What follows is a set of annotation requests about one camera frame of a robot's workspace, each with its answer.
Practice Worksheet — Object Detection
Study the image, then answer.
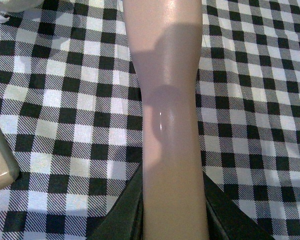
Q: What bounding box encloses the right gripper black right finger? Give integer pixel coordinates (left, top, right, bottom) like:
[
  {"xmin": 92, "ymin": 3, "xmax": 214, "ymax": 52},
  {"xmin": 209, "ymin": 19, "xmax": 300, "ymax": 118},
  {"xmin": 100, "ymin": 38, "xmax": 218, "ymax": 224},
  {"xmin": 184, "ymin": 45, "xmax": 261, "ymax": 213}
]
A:
[{"xmin": 203, "ymin": 174, "xmax": 273, "ymax": 240}]

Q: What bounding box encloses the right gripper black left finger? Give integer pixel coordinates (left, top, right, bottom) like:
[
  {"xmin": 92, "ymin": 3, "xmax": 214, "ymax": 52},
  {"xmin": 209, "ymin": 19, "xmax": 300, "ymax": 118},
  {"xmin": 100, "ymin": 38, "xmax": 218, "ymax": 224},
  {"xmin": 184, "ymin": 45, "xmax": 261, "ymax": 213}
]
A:
[{"xmin": 90, "ymin": 165, "xmax": 144, "ymax": 240}]

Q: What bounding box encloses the beige hand brush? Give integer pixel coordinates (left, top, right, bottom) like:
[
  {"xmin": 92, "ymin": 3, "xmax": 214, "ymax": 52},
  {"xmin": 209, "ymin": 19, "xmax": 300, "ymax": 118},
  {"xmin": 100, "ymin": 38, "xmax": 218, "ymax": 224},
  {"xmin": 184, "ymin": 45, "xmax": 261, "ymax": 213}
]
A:
[{"xmin": 123, "ymin": 0, "xmax": 209, "ymax": 240}]

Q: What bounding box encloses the crumpled white paper trash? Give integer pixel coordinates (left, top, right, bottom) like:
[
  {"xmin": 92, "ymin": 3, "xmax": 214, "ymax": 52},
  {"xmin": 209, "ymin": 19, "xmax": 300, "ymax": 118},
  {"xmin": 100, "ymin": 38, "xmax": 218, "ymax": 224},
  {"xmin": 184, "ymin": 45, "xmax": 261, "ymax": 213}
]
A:
[{"xmin": 0, "ymin": 0, "xmax": 44, "ymax": 24}]

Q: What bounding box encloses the black white checkered bedsheet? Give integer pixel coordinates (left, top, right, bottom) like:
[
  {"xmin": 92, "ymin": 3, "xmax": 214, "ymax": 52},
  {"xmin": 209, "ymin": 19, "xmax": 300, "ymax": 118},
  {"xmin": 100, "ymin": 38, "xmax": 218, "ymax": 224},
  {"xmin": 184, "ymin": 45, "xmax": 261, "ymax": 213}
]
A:
[{"xmin": 0, "ymin": 0, "xmax": 300, "ymax": 240}]

